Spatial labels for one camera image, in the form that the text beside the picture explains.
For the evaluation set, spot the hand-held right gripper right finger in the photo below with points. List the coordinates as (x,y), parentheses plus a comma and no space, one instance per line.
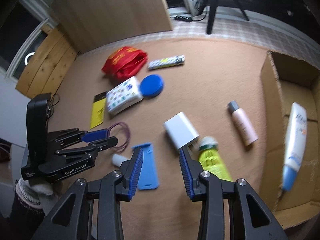
(186,172)

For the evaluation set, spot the light wooden board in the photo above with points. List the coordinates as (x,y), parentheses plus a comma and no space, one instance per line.
(112,12)

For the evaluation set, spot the blue round case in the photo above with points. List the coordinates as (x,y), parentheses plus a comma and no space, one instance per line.
(152,86)

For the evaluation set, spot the plaid mat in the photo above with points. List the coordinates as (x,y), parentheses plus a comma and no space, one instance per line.
(250,32)

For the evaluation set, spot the yellow and black packet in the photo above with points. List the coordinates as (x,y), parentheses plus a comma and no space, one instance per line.
(98,112)

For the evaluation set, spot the cardboard box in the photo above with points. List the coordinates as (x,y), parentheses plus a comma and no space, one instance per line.
(272,120)

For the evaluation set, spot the patterned tissue pack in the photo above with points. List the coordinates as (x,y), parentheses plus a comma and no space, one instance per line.
(123,96)

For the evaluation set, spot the small white bottle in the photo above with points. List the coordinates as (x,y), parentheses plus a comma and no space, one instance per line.
(118,160)

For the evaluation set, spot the red snack packet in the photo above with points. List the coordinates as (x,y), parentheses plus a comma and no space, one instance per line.
(122,61)

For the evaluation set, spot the white window frame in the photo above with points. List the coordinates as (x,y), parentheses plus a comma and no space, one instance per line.
(27,37)

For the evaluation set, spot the person's left hand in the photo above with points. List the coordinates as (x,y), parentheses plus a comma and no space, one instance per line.
(41,188)

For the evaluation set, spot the black power strip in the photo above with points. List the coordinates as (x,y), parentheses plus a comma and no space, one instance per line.
(183,18)

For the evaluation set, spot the yellow nylon shuttlecock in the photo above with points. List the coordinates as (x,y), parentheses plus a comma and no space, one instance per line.
(212,162)

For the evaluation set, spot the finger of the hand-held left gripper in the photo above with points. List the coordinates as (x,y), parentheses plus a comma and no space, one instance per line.
(96,135)
(105,143)

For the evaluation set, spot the blue plastic holder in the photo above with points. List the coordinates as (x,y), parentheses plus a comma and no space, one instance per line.
(148,170)

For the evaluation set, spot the person's left forearm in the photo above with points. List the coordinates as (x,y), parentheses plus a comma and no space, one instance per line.
(25,212)

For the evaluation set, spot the black tripod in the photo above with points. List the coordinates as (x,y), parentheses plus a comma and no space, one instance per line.
(212,5)

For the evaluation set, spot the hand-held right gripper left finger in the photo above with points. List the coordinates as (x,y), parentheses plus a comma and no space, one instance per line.
(135,172)

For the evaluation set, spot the white power adapter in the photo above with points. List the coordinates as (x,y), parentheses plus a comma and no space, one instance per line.
(181,130)

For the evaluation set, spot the patterned blister strip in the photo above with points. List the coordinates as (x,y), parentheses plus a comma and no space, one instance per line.
(165,62)

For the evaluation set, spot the pine wood panel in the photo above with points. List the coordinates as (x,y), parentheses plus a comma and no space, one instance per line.
(47,62)

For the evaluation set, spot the white tube with cap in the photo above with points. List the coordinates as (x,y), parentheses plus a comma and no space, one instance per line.
(243,125)

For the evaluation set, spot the white sunscreen tube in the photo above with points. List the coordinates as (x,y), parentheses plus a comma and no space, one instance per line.
(295,140)

